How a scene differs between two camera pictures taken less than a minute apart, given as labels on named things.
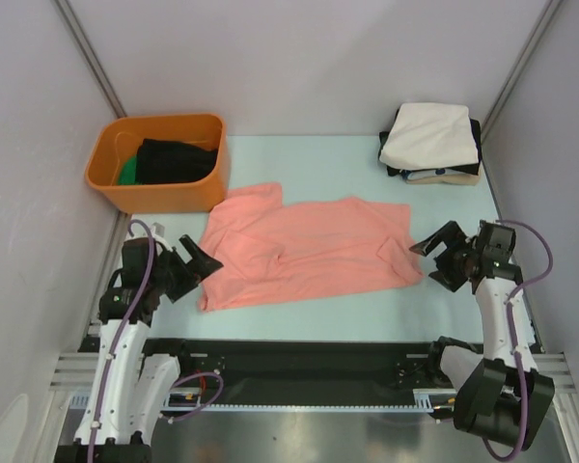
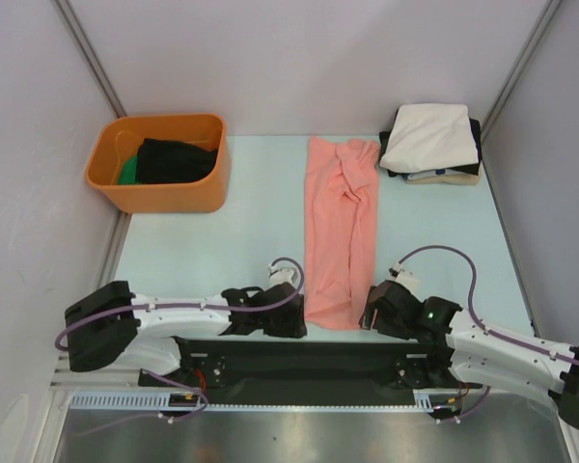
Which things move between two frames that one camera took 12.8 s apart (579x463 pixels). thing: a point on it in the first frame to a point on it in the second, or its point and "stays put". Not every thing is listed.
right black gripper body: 449,261 to 379,309
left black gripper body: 173,276 to 286,326
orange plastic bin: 120,139 stays put
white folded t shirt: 427,135 stays put
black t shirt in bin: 165,161 stays put
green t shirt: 128,172 stays put
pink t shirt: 276,251 to 340,230
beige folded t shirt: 468,179 stays put
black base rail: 306,371 stays put
